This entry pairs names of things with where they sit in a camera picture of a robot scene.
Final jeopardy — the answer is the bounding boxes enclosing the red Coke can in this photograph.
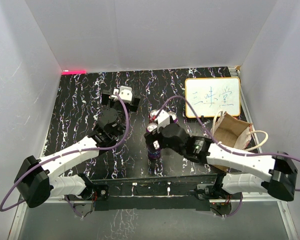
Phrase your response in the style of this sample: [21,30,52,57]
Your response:
[149,109,159,124]

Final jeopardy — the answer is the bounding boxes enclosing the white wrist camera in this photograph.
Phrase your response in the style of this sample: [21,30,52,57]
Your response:
[110,86,133,104]
[155,110,170,129]

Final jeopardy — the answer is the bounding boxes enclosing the pink LED strip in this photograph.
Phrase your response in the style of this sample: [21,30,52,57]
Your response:
[62,70,87,75]

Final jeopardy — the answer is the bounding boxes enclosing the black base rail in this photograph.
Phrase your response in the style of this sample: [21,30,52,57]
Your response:
[91,172,243,212]

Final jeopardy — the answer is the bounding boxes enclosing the purple Fanta can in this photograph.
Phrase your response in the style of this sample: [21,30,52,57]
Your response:
[168,111,178,123]
[147,140,161,160]
[146,122,158,133]

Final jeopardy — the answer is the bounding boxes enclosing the canvas bag with cat print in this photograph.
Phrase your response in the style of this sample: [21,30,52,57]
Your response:
[207,109,270,174]

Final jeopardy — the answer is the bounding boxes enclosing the purple cable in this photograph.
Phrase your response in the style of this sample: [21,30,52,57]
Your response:
[153,95,300,217]
[0,92,130,213]

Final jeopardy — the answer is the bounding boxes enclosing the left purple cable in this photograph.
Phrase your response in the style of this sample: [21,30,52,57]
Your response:
[0,92,130,213]

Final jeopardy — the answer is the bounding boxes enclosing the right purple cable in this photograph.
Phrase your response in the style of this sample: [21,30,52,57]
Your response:
[153,95,300,217]

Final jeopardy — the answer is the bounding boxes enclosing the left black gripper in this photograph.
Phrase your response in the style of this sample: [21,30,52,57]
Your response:
[102,89,139,136]

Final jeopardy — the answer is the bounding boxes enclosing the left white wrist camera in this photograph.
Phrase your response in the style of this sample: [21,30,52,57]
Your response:
[110,86,133,104]

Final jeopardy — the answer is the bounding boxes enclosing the yellow framed whiteboard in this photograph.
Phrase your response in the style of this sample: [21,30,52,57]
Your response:
[185,77,241,118]

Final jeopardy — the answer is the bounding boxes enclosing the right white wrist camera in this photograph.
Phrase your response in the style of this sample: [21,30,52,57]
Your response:
[155,110,170,129]

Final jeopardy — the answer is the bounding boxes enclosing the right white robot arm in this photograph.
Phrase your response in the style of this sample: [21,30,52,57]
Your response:
[144,123,298,202]

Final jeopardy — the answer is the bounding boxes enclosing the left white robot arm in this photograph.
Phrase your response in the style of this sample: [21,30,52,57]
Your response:
[14,86,140,208]

